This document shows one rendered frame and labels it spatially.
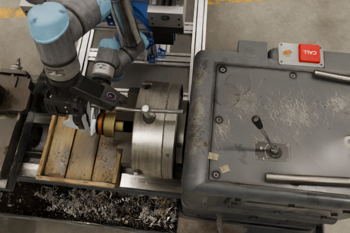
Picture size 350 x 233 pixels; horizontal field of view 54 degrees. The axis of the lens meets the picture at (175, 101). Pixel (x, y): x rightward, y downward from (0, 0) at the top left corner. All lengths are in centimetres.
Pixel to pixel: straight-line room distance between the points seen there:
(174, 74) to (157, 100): 120
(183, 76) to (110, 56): 102
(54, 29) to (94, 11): 11
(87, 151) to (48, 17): 78
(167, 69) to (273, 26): 93
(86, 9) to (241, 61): 51
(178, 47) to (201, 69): 128
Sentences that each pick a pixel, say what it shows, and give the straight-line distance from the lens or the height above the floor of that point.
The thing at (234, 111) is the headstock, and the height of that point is 126.
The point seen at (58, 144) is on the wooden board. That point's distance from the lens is 142.
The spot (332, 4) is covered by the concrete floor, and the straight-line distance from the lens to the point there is 300.
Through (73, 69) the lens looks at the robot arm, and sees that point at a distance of 76.
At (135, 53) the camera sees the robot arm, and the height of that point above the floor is 100.
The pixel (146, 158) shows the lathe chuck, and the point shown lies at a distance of 103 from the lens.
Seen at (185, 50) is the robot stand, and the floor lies 21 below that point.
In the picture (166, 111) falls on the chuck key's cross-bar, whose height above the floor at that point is 131.
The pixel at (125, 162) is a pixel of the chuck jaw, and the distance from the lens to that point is 109.
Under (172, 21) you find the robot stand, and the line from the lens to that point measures 137.
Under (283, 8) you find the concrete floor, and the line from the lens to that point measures 286.
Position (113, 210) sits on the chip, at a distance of 161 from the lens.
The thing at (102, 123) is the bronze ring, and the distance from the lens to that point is 115.
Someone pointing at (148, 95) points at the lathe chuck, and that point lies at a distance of 103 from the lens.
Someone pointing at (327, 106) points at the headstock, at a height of 125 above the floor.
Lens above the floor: 216
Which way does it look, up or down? 67 degrees down
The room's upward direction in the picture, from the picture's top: 4 degrees counter-clockwise
